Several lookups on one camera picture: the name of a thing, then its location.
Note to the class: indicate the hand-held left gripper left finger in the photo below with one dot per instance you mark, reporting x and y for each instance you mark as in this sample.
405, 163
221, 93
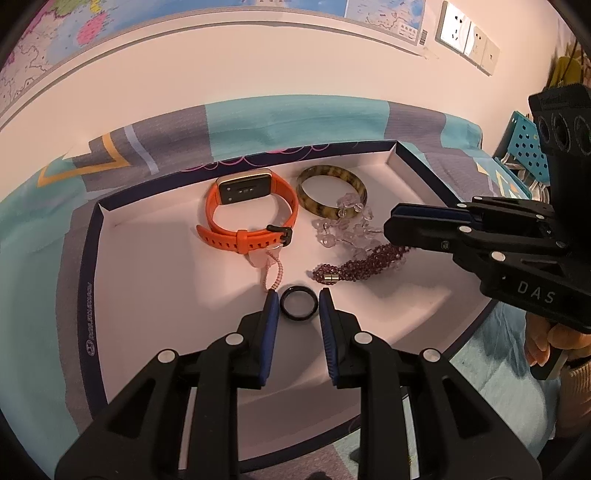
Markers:
270, 337

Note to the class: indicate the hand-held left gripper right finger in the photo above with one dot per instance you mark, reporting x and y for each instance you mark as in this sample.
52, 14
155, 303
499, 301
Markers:
330, 337

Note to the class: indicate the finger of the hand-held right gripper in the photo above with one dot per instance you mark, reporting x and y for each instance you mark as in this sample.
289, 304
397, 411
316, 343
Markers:
429, 211
415, 230

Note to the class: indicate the dark blue shallow box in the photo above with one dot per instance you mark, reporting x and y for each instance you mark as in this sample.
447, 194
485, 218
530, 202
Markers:
184, 323

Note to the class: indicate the orange smartwatch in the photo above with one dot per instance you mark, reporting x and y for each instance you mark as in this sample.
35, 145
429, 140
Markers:
231, 241

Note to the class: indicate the mottled green bangle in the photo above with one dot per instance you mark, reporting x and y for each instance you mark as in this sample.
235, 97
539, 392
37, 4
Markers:
304, 201

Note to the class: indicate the person's right forearm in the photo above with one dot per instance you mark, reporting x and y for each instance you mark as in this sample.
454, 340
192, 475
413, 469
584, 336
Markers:
577, 397

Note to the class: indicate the person's right hand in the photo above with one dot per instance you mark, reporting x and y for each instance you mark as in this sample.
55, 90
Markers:
572, 344

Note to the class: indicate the blue perforated basket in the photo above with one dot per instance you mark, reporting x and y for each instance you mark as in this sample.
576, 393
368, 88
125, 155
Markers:
524, 138

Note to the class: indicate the yellow object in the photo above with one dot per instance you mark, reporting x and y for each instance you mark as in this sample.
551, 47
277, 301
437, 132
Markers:
565, 67

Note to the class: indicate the teal and grey printed blanket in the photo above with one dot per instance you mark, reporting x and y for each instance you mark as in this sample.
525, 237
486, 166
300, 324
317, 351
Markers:
286, 120

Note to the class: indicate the white wall socket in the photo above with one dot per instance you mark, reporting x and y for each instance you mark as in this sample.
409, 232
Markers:
455, 25
475, 42
490, 56

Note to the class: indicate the wall map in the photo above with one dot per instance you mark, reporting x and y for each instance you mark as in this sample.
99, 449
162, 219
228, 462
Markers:
27, 60

